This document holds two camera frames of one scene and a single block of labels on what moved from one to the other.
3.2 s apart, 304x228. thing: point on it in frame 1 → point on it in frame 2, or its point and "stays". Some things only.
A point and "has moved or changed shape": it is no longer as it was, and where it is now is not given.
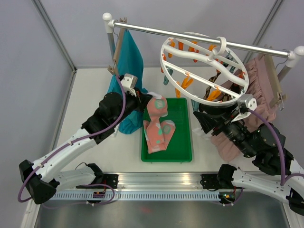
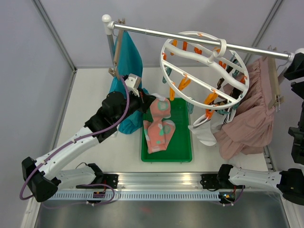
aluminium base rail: x=160 y=181 stays
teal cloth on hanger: x=129 y=63 stays
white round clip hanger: x=203 y=73 has moved or changed shape
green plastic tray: x=179 y=150 stays
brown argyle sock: x=212 y=80 → x=219 y=83
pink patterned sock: x=153 y=129 has moved or changed shape
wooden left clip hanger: x=112 y=69 stays
